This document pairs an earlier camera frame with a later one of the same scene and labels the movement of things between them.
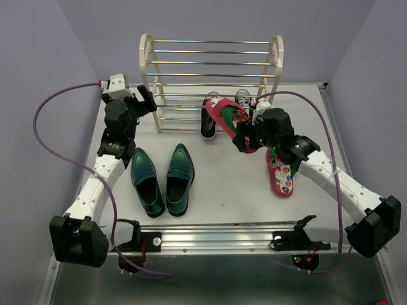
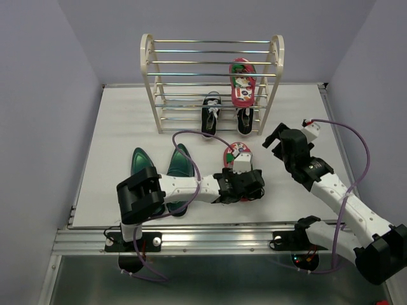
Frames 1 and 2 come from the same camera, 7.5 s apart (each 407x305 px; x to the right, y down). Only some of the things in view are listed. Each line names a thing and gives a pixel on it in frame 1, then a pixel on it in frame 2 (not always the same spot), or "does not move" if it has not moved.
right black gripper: x=245 y=128 -> x=269 y=140
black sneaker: x=208 y=122 does not move
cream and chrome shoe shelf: x=179 y=75 does not move
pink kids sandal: x=281 y=175 -> x=229 y=155
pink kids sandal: x=228 y=114 -> x=243 y=79
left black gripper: x=149 y=105 -> x=254 y=194
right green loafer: x=180 y=177 does not move
